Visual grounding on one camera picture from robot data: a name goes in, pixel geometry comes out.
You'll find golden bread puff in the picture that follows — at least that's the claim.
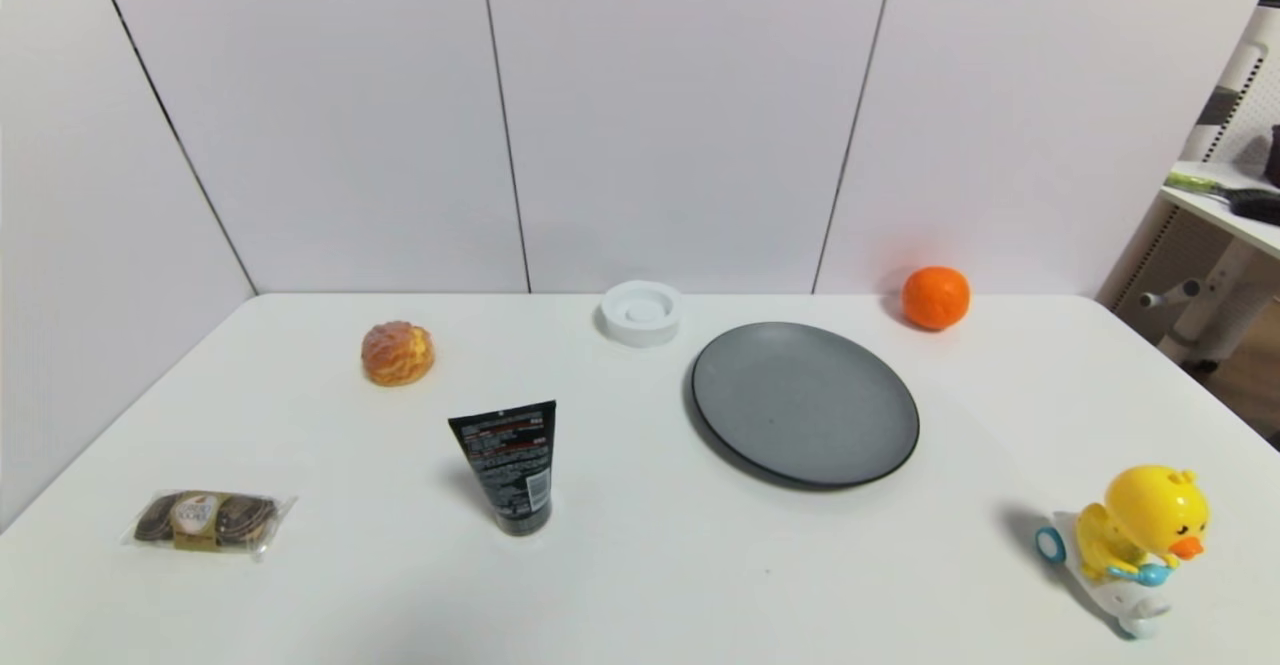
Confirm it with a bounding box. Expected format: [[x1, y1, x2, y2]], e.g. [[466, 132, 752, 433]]
[[361, 321, 436, 387]]

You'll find black squeeze tube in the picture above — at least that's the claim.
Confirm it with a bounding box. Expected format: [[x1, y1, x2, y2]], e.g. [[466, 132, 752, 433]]
[[447, 401, 558, 537]]

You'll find white desk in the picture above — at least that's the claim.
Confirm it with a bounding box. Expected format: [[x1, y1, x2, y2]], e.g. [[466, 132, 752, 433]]
[[1140, 158, 1280, 371]]

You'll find gray round plate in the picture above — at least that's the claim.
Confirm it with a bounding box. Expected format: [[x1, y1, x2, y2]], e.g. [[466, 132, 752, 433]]
[[690, 321, 921, 491]]

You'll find clear wrapped chocolate pack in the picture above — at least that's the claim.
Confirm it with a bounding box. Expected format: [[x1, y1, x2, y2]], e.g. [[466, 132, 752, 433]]
[[122, 489, 298, 560]]

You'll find orange fruit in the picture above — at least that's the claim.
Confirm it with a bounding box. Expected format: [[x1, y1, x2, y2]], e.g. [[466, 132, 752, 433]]
[[902, 266, 972, 332]]

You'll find white post gray band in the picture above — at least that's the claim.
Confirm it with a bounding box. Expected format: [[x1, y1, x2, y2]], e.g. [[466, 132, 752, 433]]
[[1193, 38, 1272, 162]]

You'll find yellow duck toy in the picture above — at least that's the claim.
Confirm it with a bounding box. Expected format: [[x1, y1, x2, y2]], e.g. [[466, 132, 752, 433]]
[[1035, 464, 1211, 640]]

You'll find white round dish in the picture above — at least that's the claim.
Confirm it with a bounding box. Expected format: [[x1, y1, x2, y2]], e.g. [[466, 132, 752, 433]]
[[599, 280, 685, 348]]

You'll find white perforated panel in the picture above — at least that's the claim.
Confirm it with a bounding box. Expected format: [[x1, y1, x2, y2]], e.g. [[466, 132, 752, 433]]
[[1100, 195, 1236, 318]]

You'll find green handled black brush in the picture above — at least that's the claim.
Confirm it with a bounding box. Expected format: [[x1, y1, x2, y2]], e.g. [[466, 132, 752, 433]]
[[1165, 171, 1280, 225]]

